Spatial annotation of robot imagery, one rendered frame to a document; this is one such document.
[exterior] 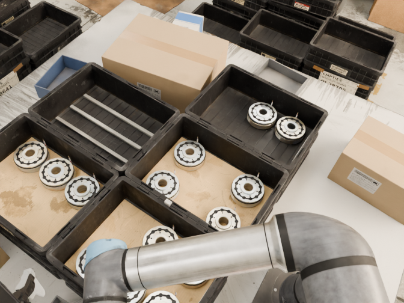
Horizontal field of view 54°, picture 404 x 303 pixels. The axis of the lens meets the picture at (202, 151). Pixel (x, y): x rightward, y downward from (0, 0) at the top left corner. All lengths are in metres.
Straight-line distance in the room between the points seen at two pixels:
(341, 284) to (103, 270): 0.38
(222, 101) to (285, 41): 1.15
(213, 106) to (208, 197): 0.38
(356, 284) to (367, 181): 0.86
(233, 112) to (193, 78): 0.19
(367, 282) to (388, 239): 0.87
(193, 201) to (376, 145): 0.66
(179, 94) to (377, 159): 0.72
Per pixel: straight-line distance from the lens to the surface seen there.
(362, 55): 2.44
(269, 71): 1.82
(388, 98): 3.03
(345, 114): 1.76
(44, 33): 2.58
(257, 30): 2.59
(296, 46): 2.53
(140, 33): 1.64
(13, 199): 1.31
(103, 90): 1.52
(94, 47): 1.91
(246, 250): 0.65
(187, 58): 1.53
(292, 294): 1.16
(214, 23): 2.78
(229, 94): 1.51
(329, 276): 0.62
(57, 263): 1.07
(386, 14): 3.64
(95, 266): 0.73
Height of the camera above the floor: 1.90
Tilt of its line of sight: 54 degrees down
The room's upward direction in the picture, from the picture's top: 6 degrees clockwise
